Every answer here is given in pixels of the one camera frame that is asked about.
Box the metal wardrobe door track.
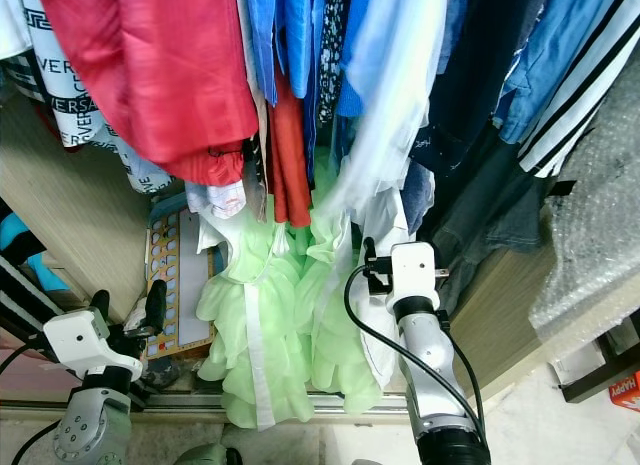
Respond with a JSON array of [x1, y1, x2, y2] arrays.
[[0, 388, 413, 424]]

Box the bright blue shirt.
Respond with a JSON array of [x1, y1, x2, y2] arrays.
[[245, 0, 321, 102]]

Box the black cyan striped cloth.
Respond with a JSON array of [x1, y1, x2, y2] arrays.
[[0, 210, 63, 298]]

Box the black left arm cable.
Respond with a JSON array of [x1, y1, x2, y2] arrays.
[[0, 340, 59, 465]]

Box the royal blue garment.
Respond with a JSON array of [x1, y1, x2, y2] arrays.
[[335, 0, 374, 119]]

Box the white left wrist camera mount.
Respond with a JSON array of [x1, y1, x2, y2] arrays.
[[43, 308, 142, 382]]

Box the small white pink cloth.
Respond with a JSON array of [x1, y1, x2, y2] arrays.
[[185, 180, 249, 222]]

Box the wooden wardrobe side panel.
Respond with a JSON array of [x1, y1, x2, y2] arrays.
[[0, 85, 161, 318]]

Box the light green ruffled dress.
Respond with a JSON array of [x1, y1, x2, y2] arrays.
[[195, 150, 373, 432]]

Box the orange red hanging garment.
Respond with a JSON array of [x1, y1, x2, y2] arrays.
[[265, 70, 312, 230]]

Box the dark grey trousers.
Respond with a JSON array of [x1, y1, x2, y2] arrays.
[[415, 135, 557, 308]]

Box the white cotton garment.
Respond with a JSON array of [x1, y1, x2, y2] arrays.
[[350, 185, 411, 388]]

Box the dark navy garment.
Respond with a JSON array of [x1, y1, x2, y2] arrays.
[[410, 0, 543, 178]]

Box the bubble wrap sheet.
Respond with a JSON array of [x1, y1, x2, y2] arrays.
[[528, 75, 640, 332]]

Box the denim blue shirt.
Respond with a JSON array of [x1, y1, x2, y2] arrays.
[[500, 0, 623, 146]]

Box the wooden peg hole board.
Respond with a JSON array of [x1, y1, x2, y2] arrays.
[[143, 192, 222, 362]]

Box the orange red printed box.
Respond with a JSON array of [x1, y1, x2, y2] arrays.
[[608, 373, 640, 414]]

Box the black shelf frame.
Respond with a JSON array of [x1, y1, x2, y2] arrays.
[[560, 330, 640, 405]]

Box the white sheer garment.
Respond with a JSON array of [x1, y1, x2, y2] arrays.
[[325, 0, 461, 218]]

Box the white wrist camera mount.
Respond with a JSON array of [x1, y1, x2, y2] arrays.
[[388, 242, 440, 307], [43, 308, 142, 382]]

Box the silver robot left leg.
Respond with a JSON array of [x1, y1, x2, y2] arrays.
[[175, 443, 231, 465]]

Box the white Versace print garment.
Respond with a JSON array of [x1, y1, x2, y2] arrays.
[[15, 0, 173, 193]]

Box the black white striped garment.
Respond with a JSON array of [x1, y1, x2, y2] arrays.
[[520, 0, 640, 180]]

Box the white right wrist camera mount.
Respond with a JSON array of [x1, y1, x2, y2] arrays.
[[388, 242, 440, 307]]

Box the red satin jacket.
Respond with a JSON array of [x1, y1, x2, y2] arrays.
[[35, 0, 259, 187]]

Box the plain white garment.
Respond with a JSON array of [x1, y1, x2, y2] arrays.
[[0, 0, 34, 59]]

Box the dark floral garment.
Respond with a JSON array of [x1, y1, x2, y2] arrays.
[[315, 0, 351, 126]]

